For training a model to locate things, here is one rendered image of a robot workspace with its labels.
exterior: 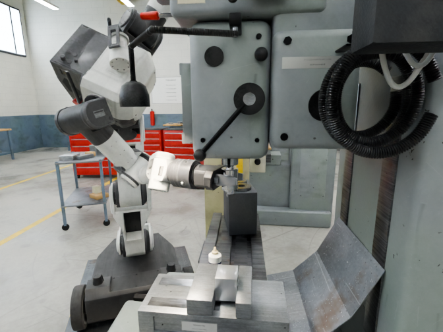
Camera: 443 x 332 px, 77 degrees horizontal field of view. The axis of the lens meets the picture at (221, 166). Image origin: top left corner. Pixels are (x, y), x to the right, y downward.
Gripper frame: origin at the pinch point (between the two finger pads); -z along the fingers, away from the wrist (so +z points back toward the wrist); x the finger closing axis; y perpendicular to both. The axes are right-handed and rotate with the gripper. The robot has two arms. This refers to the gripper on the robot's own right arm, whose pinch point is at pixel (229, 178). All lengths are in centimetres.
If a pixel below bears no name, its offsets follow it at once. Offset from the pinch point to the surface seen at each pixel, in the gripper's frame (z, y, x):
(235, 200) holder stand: 9.6, 18.0, 30.5
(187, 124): 10.2, -15.4, -5.5
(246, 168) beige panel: 48, 37, 165
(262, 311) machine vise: -14.7, 26.3, -16.6
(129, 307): 40, 54, -2
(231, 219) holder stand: 11.0, 26.3, 29.7
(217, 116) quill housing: -0.8, -17.8, -10.2
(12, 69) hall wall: 969, -135, 533
